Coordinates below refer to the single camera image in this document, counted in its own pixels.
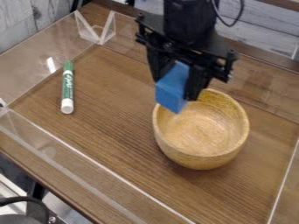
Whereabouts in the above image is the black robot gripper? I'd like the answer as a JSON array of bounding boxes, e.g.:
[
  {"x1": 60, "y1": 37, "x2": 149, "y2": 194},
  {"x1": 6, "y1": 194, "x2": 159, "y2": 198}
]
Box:
[{"x1": 134, "y1": 12, "x2": 239, "y2": 101}]

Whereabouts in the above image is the blue foam block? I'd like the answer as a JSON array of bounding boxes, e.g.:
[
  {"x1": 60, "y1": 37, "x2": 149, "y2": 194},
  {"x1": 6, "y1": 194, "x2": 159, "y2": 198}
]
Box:
[{"x1": 154, "y1": 62, "x2": 189, "y2": 114}]

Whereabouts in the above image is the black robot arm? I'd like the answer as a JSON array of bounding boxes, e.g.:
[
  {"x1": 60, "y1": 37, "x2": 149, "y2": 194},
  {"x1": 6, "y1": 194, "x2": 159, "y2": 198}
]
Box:
[{"x1": 134, "y1": 0, "x2": 239, "y2": 101}]

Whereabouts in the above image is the brown wooden bowl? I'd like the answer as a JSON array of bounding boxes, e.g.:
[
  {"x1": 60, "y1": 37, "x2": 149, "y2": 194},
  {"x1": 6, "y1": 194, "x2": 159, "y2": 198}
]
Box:
[{"x1": 152, "y1": 88, "x2": 249, "y2": 170}]

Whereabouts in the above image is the green dry-erase marker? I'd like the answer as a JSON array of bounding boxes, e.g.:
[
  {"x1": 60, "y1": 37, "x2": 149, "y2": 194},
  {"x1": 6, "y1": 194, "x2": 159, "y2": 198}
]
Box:
[{"x1": 60, "y1": 61, "x2": 74, "y2": 115}]

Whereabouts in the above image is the clear acrylic tray wall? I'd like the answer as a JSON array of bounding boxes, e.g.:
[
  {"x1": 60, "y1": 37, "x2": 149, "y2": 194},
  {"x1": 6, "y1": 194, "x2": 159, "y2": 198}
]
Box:
[{"x1": 0, "y1": 7, "x2": 299, "y2": 224}]

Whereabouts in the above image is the black cable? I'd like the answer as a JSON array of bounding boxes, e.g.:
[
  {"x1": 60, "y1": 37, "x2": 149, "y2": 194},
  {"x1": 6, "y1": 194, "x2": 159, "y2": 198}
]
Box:
[{"x1": 0, "y1": 196, "x2": 49, "y2": 224}]

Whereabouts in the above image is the black metal table bracket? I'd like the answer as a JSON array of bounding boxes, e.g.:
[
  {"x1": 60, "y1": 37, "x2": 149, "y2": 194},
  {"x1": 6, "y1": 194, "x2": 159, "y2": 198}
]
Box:
[{"x1": 25, "y1": 182, "x2": 66, "y2": 224}]

